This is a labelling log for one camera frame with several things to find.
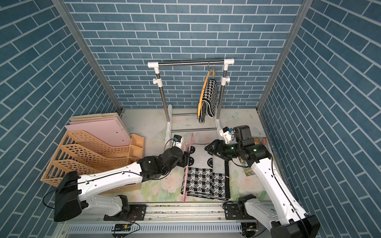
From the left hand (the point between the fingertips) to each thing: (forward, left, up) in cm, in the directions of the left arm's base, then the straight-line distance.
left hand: (191, 154), depth 76 cm
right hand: (-2, -10, +7) cm, 12 cm away
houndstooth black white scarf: (+24, -9, +12) cm, 29 cm away
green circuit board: (-29, +33, -20) cm, 49 cm away
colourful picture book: (-1, -34, -17) cm, 38 cm away
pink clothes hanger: (-8, +2, -6) cm, 10 cm away
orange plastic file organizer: (0, +55, +1) cm, 55 cm away
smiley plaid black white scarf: (-7, -9, -12) cm, 17 cm away
